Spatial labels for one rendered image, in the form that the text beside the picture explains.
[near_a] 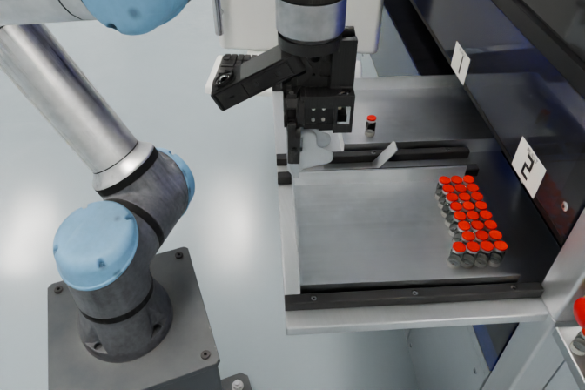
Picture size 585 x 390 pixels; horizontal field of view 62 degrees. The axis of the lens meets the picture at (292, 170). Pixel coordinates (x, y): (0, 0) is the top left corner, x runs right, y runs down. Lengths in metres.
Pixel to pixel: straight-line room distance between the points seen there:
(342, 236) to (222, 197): 1.39
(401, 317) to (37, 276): 1.61
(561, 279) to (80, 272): 0.68
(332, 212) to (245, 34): 0.81
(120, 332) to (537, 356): 0.67
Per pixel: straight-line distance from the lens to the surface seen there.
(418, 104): 1.21
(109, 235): 0.73
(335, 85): 0.57
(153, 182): 0.79
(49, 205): 2.41
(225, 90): 0.56
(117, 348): 0.85
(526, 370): 0.98
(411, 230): 0.89
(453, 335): 1.26
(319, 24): 0.51
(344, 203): 0.92
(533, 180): 0.85
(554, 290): 0.84
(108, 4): 0.41
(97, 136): 0.78
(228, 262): 1.96
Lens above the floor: 1.53
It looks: 41 degrees down
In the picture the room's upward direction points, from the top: straight up
